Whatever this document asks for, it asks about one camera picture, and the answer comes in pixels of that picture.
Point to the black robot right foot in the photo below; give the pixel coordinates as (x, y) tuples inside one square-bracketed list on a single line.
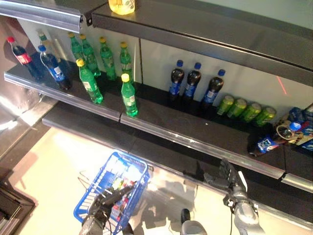
[(185, 215)]

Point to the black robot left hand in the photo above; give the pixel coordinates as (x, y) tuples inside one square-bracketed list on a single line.
[(105, 203)]

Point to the blue cookie box cone picture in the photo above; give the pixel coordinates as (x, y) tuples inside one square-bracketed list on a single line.
[(305, 134)]

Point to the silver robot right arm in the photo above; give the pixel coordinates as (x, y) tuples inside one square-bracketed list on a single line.
[(247, 215)]

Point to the black robot left foot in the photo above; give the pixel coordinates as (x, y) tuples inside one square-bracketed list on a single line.
[(127, 230)]

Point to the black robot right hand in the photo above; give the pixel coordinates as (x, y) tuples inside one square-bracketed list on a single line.
[(232, 181)]

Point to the yellow drink bottle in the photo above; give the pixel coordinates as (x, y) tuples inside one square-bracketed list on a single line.
[(122, 7)]

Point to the black robot foot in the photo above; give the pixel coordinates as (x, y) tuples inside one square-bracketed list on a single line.
[(185, 215), (127, 230)]

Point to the black low display unit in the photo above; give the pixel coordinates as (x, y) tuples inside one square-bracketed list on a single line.
[(14, 210)]

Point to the blue plastic shopping basket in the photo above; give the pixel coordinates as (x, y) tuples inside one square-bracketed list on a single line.
[(130, 159)]

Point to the narrow blue cookie box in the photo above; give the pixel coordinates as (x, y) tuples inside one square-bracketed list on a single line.
[(294, 113)]

